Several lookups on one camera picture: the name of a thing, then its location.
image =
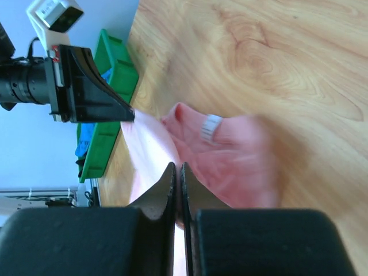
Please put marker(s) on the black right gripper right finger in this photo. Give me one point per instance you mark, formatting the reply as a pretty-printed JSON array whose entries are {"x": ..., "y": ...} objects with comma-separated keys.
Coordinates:
[{"x": 224, "y": 241}]

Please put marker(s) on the pink t-shirt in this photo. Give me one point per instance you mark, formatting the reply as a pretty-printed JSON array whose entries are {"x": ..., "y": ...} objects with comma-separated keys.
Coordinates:
[{"x": 240, "y": 168}]

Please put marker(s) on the white shirt care label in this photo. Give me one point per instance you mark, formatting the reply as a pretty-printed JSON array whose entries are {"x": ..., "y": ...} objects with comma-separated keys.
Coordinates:
[{"x": 209, "y": 127}]

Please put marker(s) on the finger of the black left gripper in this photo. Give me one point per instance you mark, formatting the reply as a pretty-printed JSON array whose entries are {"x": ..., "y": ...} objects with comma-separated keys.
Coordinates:
[{"x": 89, "y": 97}]

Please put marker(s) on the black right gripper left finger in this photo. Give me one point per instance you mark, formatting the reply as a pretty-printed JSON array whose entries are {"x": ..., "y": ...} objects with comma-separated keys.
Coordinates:
[{"x": 134, "y": 240}]

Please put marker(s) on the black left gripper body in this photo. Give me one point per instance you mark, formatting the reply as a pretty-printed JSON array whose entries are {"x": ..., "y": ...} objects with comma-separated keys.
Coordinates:
[{"x": 56, "y": 90}]

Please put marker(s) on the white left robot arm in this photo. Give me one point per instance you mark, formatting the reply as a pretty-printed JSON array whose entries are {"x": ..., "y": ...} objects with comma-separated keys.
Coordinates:
[{"x": 23, "y": 79}]

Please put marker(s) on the blue t-shirt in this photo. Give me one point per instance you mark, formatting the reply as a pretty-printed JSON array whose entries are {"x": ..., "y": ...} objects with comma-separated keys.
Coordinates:
[{"x": 86, "y": 131}]

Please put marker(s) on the green plastic bin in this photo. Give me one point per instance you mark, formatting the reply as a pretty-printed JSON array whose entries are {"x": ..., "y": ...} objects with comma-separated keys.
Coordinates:
[{"x": 96, "y": 139}]

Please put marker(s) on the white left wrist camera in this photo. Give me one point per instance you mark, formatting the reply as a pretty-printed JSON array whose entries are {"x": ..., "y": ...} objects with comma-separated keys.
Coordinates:
[{"x": 52, "y": 19}]

